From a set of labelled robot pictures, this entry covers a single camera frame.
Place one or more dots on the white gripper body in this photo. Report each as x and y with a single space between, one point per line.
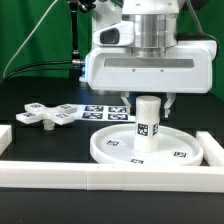
185 68

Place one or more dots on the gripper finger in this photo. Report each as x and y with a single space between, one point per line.
170 100
128 99

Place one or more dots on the white round table top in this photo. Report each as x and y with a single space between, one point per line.
115 145

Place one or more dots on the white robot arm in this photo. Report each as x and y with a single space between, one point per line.
135 48

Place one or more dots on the white marker sheet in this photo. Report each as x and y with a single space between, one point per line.
100 113

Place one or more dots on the white right fence bar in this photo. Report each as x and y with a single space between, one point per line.
213 151

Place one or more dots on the white fence bar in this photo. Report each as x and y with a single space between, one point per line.
17 174
213 151
5 137

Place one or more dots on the white cross-shaped table base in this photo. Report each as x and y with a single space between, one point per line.
50 116

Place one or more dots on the white left fence bar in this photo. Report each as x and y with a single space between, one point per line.
5 137

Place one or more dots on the white front fence bar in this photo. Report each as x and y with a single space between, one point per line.
17 174

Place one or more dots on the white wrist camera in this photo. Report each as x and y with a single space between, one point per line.
120 34

